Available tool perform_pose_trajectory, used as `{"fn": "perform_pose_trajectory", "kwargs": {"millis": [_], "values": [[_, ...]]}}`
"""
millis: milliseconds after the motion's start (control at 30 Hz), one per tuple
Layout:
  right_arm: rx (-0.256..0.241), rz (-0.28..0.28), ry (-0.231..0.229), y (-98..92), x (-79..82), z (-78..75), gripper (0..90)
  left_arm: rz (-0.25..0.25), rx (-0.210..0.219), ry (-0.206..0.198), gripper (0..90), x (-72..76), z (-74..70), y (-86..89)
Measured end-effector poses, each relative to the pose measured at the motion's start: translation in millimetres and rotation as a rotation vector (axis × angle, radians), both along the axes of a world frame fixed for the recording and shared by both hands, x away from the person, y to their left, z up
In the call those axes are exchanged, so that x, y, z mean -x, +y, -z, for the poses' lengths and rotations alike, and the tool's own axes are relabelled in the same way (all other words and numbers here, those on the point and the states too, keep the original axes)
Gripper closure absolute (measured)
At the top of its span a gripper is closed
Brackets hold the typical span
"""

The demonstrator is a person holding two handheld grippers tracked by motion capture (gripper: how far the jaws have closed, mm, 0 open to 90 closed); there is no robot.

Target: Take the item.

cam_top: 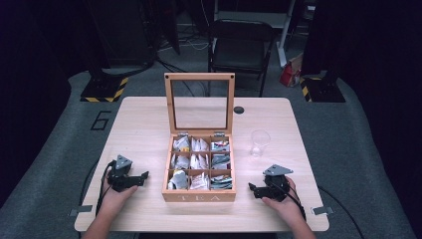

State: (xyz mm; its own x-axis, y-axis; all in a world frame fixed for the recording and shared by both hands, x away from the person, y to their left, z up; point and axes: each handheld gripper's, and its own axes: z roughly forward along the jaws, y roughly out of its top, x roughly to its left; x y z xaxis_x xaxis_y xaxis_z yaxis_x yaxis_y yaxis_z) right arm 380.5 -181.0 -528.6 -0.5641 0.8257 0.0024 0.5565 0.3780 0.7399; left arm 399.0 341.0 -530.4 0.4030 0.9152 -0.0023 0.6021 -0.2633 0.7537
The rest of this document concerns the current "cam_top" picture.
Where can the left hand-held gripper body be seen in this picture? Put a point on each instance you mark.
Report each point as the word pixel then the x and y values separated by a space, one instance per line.
pixel 118 172

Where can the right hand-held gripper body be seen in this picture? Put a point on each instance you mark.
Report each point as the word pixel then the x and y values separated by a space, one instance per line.
pixel 276 186

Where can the person's right hand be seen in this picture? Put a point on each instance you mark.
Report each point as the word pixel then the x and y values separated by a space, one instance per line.
pixel 286 206

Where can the person's left hand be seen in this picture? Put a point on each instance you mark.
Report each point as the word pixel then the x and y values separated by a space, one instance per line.
pixel 116 198

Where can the light wooden table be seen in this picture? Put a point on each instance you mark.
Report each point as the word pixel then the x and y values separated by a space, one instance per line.
pixel 139 132

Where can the clear plastic cup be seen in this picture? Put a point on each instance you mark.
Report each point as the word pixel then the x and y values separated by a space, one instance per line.
pixel 259 142

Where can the grey tape strip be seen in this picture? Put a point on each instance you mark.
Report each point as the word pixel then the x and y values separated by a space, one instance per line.
pixel 80 210
pixel 322 210

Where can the assorted tea bag packets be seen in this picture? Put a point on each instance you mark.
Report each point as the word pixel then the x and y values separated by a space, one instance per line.
pixel 199 162

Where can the wooden tea box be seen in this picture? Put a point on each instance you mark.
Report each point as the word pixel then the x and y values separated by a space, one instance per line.
pixel 199 139

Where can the black table grommet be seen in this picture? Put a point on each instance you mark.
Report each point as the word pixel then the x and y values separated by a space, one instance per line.
pixel 238 110

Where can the black stand with striped base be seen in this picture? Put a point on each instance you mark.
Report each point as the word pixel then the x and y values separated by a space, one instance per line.
pixel 105 83
pixel 320 88

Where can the red paper bag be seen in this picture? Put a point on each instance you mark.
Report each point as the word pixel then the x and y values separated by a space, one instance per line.
pixel 290 71

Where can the black folding chair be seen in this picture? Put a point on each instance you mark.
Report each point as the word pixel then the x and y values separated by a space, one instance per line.
pixel 239 49

